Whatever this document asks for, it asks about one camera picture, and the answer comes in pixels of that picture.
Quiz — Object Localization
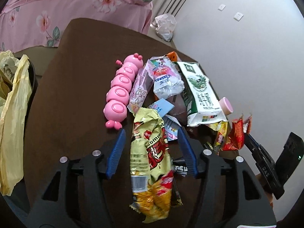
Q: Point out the yellow red snack wrapper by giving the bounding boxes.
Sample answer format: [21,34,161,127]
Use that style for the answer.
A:
[130,108,183,223]

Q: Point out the green white milk carton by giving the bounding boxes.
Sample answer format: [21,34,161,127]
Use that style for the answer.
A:
[176,61,227,127]

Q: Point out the yellow plastic trash bag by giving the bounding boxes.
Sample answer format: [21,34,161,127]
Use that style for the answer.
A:
[1,50,32,196]

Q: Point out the yellow orange small wrapper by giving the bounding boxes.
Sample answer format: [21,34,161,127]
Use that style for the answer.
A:
[208,121,229,153]

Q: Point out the white blue printed wrapper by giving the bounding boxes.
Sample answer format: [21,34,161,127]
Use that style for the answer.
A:
[162,115,181,141]

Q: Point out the pink caterpillar toy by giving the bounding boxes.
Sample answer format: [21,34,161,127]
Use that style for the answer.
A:
[103,53,143,130]

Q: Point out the light blue paper packet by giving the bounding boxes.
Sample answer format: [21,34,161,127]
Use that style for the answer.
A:
[148,98,175,117]

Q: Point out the pink cylindrical jar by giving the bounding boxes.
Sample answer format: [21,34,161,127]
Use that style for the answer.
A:
[218,97,233,116]

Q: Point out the pink cartoon candy wrapper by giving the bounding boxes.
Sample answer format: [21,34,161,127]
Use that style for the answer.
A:
[127,60,154,115]

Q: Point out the silver pink cookie wrapper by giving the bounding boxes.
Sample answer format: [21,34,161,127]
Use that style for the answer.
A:
[148,56,184,99]

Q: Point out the orange white snack bag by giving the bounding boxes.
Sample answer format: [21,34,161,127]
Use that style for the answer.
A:
[166,51,179,62]

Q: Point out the white plastic bag on floor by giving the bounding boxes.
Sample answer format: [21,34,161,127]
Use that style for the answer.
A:
[151,13,177,42]

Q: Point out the pink floral bed duvet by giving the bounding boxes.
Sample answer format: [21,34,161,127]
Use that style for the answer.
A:
[1,0,153,52]

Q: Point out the white wall socket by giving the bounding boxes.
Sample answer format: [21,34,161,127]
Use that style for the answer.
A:
[233,12,244,22]

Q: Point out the white wall switch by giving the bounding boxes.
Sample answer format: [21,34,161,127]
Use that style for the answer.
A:
[218,4,226,11]

